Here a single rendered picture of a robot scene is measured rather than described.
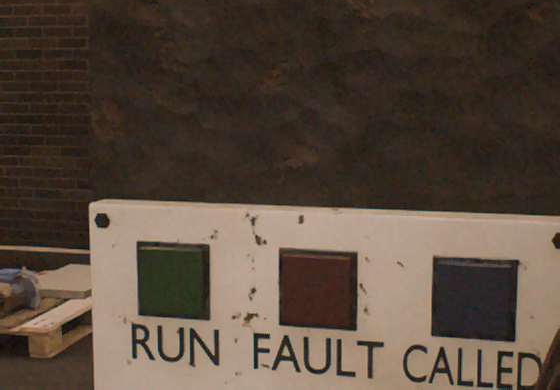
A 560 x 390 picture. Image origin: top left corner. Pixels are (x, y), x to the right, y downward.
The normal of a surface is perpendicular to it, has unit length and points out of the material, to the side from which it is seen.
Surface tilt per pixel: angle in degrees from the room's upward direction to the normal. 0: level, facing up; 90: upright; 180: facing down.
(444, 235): 90
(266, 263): 90
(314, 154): 90
